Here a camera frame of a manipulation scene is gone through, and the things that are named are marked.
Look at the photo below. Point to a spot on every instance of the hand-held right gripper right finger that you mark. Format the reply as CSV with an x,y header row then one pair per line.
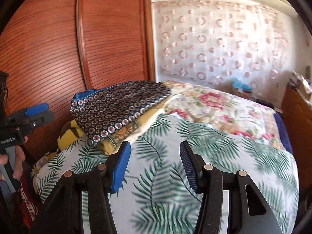
x,y
190,168

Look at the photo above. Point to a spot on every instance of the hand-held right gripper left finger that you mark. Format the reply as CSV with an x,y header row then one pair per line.
x,y
120,168

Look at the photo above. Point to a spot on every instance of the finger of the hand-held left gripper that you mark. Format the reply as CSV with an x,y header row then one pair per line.
x,y
36,109
46,117

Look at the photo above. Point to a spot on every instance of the navy circle-print shirt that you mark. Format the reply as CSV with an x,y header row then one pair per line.
x,y
109,109

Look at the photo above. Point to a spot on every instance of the person's left hand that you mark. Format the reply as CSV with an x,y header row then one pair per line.
x,y
18,160

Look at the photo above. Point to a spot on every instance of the palm leaf print sheet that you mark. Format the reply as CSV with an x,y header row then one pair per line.
x,y
170,175

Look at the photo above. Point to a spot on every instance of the golden patterned pillow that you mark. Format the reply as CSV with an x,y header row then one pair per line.
x,y
121,137

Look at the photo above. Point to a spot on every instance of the wooden louvered wardrobe door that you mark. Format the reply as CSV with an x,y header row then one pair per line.
x,y
114,36
41,53

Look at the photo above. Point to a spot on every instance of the red patterned cloth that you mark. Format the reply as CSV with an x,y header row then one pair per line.
x,y
29,197

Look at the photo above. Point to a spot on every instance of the floral blanket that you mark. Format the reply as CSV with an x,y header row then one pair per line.
x,y
214,104

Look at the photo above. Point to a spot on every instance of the cardboard box with blue top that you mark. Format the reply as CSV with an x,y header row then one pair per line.
x,y
241,89

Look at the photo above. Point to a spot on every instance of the navy blue blanket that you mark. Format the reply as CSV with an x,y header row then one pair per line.
x,y
282,131

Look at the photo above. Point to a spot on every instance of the wooden cabinet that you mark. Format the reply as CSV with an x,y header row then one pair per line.
x,y
298,117

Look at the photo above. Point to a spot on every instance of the circle-patterned sheer curtain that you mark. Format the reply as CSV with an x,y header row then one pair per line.
x,y
214,43

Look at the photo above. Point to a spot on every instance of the open cardboard box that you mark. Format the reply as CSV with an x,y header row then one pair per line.
x,y
301,81

